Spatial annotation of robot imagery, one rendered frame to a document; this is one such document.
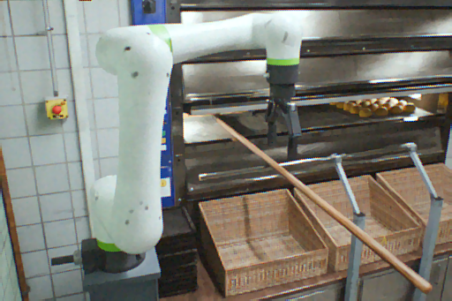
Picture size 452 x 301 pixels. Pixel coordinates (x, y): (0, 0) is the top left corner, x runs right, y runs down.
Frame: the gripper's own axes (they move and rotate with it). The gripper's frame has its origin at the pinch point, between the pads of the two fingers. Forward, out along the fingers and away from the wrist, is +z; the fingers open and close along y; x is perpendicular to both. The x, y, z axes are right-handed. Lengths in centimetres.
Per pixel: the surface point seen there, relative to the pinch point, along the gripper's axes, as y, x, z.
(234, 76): -96, 20, -7
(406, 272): 30.4, 24.0, 29.6
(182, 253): -56, -22, 67
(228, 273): -47, -3, 76
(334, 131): -97, 83, 31
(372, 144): -98, 113, 44
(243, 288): -47, 5, 87
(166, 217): -75, -25, 57
